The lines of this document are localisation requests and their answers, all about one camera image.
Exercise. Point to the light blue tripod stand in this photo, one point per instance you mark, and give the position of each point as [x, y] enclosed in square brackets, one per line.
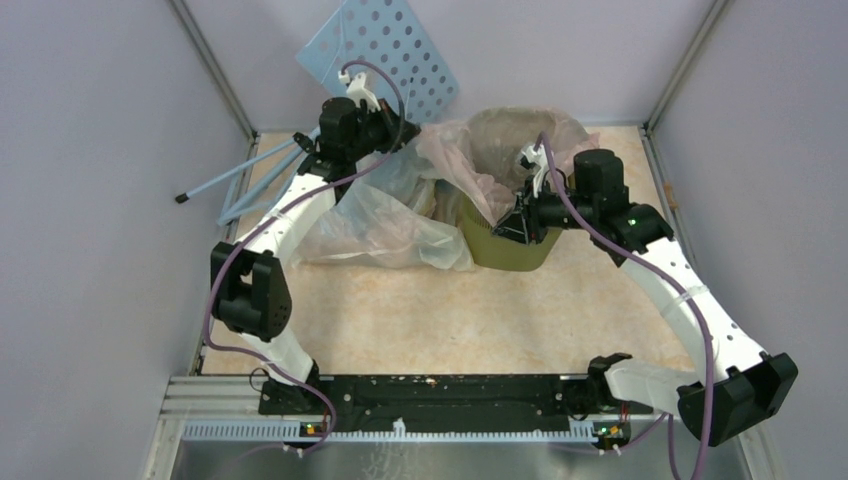
[256, 183]

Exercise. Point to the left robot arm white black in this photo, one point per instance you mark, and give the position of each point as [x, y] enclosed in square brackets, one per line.
[249, 293]

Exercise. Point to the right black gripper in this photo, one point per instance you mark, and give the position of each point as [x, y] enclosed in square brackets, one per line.
[514, 227]

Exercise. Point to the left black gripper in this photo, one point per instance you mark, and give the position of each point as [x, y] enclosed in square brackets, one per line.
[397, 130]

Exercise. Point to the pink plastic trash bag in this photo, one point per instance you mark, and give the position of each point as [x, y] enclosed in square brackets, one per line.
[480, 155]

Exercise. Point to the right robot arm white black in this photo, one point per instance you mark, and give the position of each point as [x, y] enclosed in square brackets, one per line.
[735, 383]

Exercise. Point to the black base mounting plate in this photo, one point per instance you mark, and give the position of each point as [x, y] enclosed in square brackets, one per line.
[445, 403]

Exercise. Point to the white slotted cable duct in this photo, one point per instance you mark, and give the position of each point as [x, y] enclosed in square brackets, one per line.
[291, 431]

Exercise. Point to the olive green mesh trash bin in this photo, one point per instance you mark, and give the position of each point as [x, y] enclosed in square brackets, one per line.
[490, 251]

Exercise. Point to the large clear yellow-rimmed plastic bag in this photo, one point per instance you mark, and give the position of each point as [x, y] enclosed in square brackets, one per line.
[386, 220]

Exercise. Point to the light blue perforated board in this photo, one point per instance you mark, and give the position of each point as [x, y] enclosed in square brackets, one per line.
[388, 34]

